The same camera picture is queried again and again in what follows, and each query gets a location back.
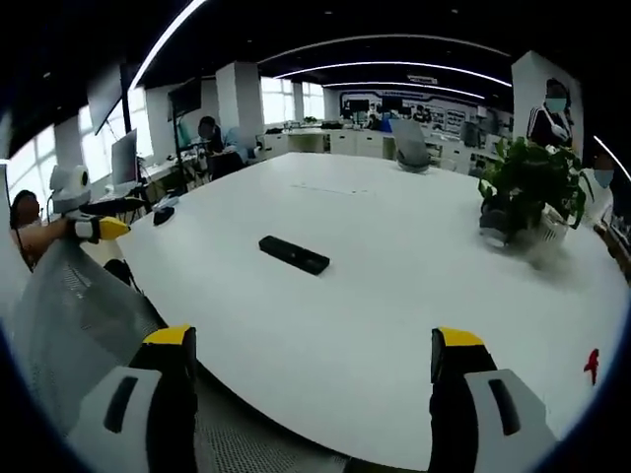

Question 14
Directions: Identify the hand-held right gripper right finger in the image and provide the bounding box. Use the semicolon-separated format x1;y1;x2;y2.
428;325;563;473

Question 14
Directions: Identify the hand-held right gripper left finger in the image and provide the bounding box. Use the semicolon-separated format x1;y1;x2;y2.
66;323;199;473

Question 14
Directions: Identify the black remote control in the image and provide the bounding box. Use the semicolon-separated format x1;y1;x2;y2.
257;235;331;276

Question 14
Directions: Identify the silver computer monitor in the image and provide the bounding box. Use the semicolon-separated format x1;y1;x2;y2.
110;128;140;188

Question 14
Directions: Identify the grey mesh chair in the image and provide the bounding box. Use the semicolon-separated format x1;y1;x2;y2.
9;239;356;473

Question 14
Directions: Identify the large hanging screen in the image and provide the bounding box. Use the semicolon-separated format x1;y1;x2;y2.
86;61;130;137

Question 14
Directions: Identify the red table mark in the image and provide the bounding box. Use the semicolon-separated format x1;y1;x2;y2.
582;347;601;386

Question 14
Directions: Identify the long ceiling light strip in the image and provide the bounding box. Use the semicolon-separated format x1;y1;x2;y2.
126;0;208;91

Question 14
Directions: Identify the green potted plant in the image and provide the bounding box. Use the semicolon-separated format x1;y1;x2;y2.
476;136;596;247

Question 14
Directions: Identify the white cabinet row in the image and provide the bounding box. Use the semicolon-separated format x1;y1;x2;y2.
258;125;398;162

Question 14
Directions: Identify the grey office chair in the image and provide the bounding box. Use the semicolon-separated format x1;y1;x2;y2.
391;119;435;173

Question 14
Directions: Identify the dark wall screen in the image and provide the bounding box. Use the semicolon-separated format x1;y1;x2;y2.
167;78;203;122

